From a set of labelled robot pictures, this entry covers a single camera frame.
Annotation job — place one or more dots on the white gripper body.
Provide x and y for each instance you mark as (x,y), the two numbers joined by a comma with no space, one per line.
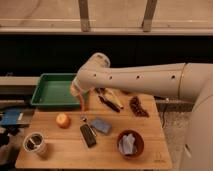
(77,87)

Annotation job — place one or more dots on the red chili pepper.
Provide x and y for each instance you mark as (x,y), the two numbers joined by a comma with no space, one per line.
(82,102)

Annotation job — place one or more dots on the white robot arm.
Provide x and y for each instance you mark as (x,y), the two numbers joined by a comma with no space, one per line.
(191,82)

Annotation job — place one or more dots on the green plastic tray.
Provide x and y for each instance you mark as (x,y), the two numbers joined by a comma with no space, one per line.
(53,91)

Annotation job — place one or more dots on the small dark brown object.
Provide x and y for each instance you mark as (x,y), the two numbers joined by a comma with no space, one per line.
(100,90)

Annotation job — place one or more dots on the orange round fruit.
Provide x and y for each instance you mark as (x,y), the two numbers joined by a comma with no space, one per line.
(63,120)

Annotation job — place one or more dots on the blue sponge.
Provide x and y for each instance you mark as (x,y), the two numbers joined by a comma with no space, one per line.
(101,125)

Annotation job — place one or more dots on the black remote control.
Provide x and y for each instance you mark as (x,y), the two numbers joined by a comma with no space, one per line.
(88,135)

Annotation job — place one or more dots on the wooden cutting board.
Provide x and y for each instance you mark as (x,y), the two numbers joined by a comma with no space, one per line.
(68,150)

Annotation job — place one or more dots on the metal tin can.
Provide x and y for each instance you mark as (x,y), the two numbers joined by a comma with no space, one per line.
(35,143)

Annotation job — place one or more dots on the blue box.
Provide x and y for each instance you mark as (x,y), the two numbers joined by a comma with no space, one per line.
(17,117)

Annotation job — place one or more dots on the crumpled blue-grey cloth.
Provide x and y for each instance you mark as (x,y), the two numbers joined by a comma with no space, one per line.
(126,145)

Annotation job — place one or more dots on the red bowl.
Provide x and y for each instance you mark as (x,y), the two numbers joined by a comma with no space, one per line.
(139,143)

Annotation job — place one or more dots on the black handled knife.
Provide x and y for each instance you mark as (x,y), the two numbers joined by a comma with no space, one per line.
(109,104)

